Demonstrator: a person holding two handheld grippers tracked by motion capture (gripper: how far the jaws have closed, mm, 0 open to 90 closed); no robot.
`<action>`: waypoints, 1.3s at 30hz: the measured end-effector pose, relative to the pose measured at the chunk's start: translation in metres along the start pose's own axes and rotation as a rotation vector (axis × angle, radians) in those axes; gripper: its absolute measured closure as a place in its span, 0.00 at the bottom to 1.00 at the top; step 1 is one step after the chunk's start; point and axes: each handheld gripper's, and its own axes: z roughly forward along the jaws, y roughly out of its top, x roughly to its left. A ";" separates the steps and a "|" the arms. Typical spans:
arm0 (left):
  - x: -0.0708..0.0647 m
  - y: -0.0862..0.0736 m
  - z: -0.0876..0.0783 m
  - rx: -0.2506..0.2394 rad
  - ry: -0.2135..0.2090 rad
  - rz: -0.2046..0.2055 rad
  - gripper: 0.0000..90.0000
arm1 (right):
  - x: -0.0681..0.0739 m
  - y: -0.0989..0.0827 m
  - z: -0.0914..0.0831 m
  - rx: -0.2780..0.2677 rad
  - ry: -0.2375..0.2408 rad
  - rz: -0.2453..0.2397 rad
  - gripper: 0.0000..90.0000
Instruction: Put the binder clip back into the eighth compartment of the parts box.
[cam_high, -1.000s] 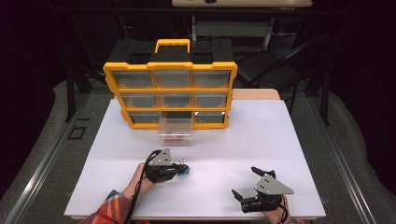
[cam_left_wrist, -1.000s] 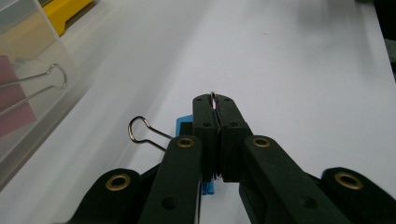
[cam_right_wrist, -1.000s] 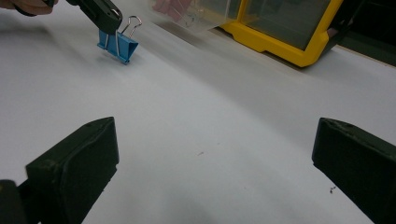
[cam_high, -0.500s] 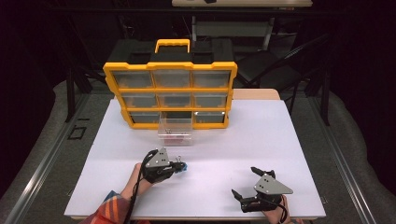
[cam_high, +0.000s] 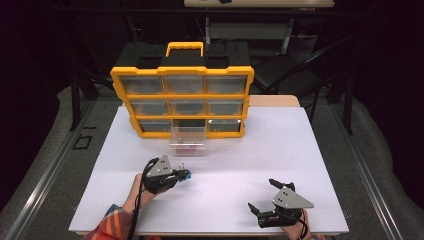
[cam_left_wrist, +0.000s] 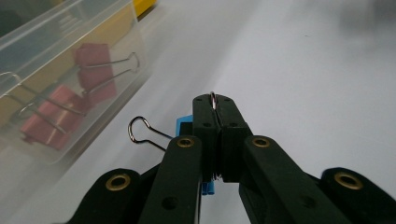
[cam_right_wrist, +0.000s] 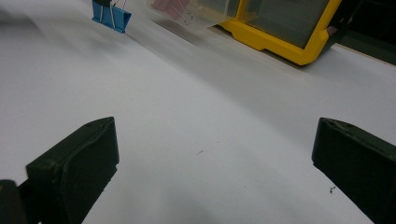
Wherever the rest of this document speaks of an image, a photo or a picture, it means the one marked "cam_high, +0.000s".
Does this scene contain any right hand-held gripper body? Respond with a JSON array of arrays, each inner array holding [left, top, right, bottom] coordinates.
[[258, 181, 315, 229]]

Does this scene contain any clear plastic drawer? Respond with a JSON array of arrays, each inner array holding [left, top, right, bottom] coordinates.
[[168, 120, 208, 157]]

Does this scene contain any yellow black drawer organizer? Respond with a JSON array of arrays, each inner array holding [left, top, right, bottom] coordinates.
[[109, 41, 255, 140]]

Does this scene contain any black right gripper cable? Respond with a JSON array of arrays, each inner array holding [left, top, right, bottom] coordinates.
[[286, 209, 310, 240]]

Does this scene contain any grey metal folding chair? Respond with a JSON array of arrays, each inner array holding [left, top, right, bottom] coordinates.
[[204, 16, 296, 56]]

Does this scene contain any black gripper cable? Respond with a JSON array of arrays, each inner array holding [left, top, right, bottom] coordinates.
[[286, 209, 310, 240], [128, 157, 160, 240]]

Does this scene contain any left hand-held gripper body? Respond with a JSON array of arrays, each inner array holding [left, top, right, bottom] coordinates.
[[141, 153, 181, 195]]

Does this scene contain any grid of small clear drawers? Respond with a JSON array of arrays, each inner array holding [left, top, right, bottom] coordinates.
[[119, 74, 248, 133]]

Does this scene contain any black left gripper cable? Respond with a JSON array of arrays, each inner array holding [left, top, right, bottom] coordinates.
[[128, 157, 160, 240]]

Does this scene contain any black metal stand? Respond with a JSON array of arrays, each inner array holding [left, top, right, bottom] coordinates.
[[68, 71, 83, 132]]

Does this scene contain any black folding chair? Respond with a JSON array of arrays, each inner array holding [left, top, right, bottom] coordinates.
[[251, 35, 354, 101]]

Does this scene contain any person's right hand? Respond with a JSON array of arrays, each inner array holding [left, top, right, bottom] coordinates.
[[279, 209, 313, 240]]

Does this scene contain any grey metal floor rail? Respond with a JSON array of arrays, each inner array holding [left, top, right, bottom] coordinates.
[[3, 99, 98, 240], [328, 99, 406, 240]]

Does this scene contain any person's left hand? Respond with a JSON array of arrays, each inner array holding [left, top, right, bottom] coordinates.
[[130, 172, 158, 210]]

